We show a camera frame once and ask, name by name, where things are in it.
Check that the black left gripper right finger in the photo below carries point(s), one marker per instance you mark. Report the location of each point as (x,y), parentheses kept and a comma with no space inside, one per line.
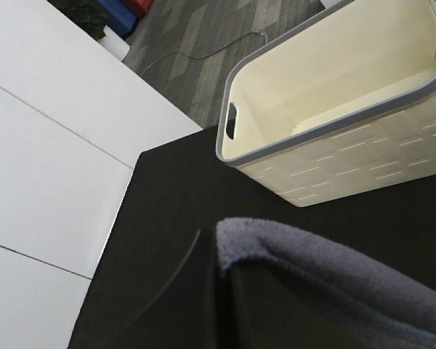
(269,314)

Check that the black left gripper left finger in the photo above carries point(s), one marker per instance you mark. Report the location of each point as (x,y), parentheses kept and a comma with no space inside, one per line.
(185,314)

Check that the grey microfibre towel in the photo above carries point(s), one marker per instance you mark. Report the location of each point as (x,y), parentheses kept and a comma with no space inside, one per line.
(375,303)

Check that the cream storage bin grey rim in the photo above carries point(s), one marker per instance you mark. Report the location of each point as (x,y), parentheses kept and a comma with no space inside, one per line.
(342,104)

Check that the blue box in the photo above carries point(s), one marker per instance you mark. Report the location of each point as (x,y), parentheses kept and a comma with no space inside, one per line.
(120,18)

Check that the red box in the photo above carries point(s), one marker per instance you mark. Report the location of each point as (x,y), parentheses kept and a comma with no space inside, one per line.
(139,7)

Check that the green potted plant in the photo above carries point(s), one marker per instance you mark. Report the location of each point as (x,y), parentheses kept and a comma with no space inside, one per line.
(88,15)

